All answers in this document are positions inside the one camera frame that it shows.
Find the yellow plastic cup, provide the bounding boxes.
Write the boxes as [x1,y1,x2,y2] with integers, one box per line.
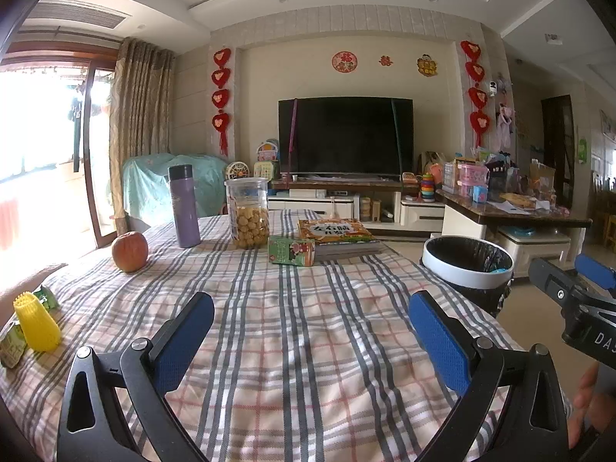
[13,291,62,352]

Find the hanging dark clothes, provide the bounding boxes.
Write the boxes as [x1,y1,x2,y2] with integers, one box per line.
[70,99,84,174]

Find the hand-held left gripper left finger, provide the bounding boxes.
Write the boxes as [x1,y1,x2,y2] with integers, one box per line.
[57,291,215,462]

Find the pink toy box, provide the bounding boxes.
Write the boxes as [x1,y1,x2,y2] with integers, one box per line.
[457,164,490,199]

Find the white television stand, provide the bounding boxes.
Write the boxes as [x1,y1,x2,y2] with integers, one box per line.
[267,178,446,233]

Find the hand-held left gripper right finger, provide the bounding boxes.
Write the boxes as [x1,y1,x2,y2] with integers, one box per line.
[408,291,569,462]

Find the orange picture book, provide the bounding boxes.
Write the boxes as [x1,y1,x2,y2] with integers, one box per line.
[297,218,384,257]

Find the teal covered armchair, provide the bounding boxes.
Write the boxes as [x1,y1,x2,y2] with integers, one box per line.
[121,153,229,223]

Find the red apple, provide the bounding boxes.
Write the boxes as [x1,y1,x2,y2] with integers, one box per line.
[112,231,149,274]

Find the green drink box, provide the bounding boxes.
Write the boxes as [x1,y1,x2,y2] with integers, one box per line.
[268,237,316,267]

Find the white trash bin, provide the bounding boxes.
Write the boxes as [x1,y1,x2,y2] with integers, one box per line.
[420,236,515,318]

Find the dark wooden door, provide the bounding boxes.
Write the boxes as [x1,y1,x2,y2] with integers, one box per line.
[541,95,576,209]

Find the clear cookie jar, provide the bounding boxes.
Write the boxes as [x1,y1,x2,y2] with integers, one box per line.
[224,177,270,250]

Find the colourful toy house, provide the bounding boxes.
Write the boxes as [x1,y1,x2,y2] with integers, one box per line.
[256,139,281,162]

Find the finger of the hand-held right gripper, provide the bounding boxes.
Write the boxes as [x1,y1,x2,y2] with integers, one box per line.
[528,256,587,308]
[574,253,616,293]

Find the sliding glass door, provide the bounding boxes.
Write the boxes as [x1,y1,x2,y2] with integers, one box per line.
[83,60,117,252]

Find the stacking ring toy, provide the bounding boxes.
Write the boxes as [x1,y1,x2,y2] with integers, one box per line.
[418,173,437,203]

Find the cluttered side table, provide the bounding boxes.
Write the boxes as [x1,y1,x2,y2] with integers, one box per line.
[435,187,594,261]

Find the ceiling air vent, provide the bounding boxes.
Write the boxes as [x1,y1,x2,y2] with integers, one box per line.
[29,2,132,30]

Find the black television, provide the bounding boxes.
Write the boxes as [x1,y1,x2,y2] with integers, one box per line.
[278,97,415,176]

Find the purple thermos bottle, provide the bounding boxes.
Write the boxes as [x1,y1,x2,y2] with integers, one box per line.
[168,164,202,249]

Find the person's right hand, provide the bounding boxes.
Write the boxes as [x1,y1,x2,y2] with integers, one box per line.
[567,360,603,452]

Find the round red paper cutting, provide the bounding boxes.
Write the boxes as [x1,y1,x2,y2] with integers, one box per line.
[331,50,358,73]

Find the beige curtain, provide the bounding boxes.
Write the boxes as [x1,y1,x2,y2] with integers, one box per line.
[108,38,175,238]

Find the red heart hanging string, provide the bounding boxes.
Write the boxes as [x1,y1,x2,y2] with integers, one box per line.
[459,40,492,148]
[212,47,233,157]

